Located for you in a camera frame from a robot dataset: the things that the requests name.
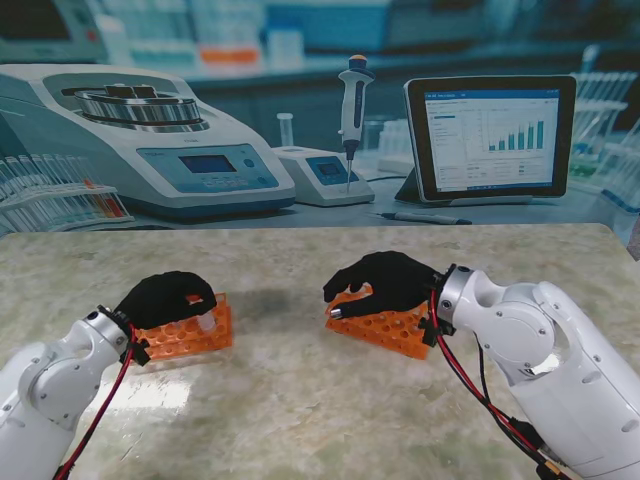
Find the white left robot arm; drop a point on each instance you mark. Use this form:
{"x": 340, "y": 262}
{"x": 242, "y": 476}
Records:
{"x": 55, "y": 385}

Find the orange tube cap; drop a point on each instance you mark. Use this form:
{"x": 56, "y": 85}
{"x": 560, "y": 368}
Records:
{"x": 194, "y": 299}

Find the empty orange test tube rack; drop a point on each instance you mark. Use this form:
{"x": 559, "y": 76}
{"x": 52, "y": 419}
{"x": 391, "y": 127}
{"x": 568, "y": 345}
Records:
{"x": 200, "y": 335}

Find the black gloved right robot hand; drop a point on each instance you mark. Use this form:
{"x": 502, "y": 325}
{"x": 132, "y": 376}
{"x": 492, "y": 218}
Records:
{"x": 390, "y": 287}

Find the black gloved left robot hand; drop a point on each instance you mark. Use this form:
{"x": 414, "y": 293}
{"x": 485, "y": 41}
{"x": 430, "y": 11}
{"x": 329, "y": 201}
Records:
{"x": 165, "y": 300}

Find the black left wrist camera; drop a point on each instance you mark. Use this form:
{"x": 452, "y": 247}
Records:
{"x": 141, "y": 352}

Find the clear plastic test tube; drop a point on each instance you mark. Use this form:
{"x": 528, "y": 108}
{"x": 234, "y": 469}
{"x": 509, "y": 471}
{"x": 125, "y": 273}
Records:
{"x": 207, "y": 322}

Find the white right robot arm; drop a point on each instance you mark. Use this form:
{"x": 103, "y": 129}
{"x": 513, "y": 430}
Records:
{"x": 550, "y": 360}

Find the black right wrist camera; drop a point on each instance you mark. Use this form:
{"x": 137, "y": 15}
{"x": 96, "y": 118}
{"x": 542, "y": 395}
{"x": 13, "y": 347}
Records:
{"x": 437, "y": 330}

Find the printed laboratory backdrop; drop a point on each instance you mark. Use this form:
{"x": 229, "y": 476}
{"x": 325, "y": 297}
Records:
{"x": 300, "y": 100}

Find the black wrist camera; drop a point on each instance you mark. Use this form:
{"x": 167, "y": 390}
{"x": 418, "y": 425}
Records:
{"x": 437, "y": 330}
{"x": 141, "y": 352}

